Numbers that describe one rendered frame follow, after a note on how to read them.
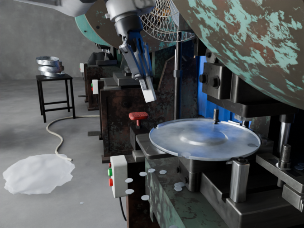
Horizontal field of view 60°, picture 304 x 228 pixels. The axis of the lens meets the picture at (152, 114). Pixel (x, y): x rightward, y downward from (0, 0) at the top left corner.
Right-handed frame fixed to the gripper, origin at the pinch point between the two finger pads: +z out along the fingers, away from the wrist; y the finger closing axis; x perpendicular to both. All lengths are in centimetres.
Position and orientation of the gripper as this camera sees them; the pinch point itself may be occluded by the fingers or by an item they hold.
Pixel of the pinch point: (147, 89)
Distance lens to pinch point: 76.3
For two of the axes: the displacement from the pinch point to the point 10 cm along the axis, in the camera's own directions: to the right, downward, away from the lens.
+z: 2.9, 9.5, 1.3
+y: -4.4, 2.5, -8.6
